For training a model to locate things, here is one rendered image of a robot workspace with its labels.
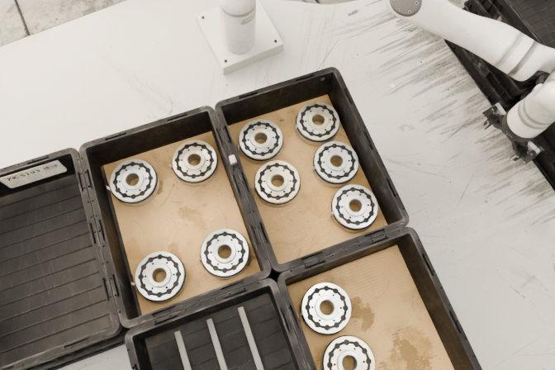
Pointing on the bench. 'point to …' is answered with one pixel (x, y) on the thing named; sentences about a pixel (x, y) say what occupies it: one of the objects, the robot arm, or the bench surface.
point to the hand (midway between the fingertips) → (500, 140)
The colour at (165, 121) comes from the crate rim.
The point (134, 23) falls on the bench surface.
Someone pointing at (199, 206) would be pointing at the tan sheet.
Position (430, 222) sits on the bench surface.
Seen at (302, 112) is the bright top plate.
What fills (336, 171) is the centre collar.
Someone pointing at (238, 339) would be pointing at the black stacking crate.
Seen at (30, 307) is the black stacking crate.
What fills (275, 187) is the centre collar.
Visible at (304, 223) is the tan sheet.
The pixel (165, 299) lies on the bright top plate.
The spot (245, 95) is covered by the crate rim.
